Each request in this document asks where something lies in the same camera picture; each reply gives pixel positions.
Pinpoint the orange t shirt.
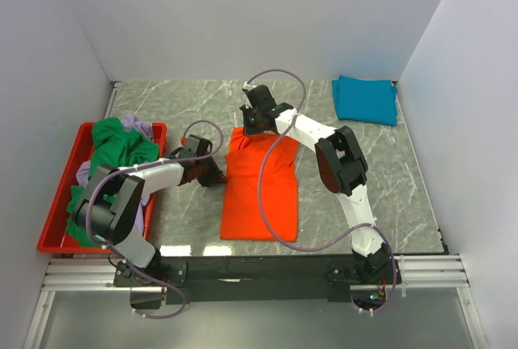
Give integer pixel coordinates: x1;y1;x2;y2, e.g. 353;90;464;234
220;127;299;242

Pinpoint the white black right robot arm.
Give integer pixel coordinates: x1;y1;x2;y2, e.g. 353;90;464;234
240;84;397;285

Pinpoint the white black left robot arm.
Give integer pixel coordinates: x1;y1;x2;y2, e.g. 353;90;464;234
70;134;227;286

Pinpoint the green t shirt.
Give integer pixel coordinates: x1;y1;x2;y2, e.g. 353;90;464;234
64;117;161;249

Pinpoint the folded blue t shirt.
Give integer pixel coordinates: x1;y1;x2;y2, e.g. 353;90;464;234
332;75;397;126

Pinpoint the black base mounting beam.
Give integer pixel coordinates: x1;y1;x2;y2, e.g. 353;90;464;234
113;254;401;305

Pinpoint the lavender t shirt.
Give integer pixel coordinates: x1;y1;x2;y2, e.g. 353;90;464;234
75;113;159;240

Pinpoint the red plastic bin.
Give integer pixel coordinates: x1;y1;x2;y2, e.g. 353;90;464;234
37;122;167;254

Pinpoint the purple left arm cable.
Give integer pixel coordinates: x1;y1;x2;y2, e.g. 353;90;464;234
87;120;225;249

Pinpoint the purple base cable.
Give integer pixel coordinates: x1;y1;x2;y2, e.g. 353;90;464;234
121;259;191;321

